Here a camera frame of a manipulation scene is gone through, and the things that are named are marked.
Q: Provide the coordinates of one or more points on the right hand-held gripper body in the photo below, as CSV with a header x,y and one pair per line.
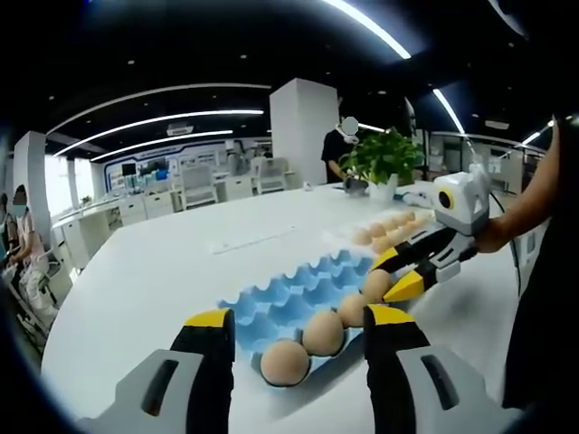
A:
x,y
466,203

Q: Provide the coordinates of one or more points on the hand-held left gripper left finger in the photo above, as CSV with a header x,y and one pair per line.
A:
x,y
203,370

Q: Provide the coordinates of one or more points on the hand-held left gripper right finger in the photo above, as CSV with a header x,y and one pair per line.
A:
x,y
393,370

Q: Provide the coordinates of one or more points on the brown chicken egg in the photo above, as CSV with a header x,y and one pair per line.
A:
x,y
353,311
376,285
322,332
285,368

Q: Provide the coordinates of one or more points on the pile of brown eggs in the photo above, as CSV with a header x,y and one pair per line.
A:
x,y
362,236

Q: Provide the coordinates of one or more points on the blue egg tray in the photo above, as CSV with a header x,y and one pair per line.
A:
x,y
289,303

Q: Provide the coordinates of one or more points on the white egg plate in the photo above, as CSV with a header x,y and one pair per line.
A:
x,y
337,239

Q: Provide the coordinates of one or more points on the person's right hand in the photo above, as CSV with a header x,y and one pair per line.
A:
x,y
490,237

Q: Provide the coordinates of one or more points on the white blue toy robot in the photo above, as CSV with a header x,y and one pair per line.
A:
x,y
414,199

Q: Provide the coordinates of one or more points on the grey lumpy object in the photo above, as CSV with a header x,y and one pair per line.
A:
x,y
356,186

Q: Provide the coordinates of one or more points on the green potted plant white pot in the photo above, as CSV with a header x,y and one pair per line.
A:
x,y
384,158

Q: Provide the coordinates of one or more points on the long ceiling light strip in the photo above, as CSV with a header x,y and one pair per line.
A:
x,y
393,44
448,110

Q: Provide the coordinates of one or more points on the white table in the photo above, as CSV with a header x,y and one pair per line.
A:
x,y
181,271

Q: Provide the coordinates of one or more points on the small white gadget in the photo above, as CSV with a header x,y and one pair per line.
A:
x,y
307,185

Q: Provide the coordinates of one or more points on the white office chair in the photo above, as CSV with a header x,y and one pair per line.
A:
x,y
271,174
198,185

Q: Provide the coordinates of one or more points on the white square pillar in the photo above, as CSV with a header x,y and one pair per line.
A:
x,y
31,163
294,135

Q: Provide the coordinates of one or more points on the row of white desks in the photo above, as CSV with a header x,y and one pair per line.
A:
x,y
131,210

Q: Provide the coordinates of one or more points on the black monitor on stand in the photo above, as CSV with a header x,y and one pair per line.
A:
x,y
128,168

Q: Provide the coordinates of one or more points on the ceiling air conditioner unit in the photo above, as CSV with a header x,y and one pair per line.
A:
x,y
181,130

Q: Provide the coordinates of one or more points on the blue framed wall display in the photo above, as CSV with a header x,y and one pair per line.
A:
x,y
199,158

